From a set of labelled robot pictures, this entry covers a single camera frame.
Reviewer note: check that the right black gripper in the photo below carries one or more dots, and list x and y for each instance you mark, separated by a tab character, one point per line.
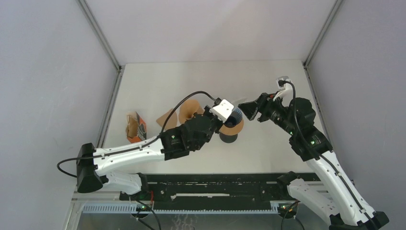
262	105

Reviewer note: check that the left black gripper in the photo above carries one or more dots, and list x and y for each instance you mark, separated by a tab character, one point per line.
219	123

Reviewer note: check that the blue glass dripper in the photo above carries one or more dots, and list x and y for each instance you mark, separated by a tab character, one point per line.
234	119

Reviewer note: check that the red black carafe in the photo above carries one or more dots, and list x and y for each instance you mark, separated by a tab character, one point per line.
227	138

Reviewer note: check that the orange coffee filter box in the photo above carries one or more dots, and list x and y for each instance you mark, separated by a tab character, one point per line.
136	129

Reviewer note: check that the white paper coffee filter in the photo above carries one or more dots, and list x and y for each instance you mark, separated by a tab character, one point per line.
236	102

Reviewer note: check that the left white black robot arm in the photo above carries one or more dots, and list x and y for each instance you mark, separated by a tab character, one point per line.
98	167

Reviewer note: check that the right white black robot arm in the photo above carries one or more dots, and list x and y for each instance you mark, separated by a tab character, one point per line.
346	209

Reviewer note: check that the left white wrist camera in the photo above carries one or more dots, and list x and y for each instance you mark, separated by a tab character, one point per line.
222	109

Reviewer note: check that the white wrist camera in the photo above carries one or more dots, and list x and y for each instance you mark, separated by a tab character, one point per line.
222	109
284	87

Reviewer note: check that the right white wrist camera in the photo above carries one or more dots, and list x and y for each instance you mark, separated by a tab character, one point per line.
284	87

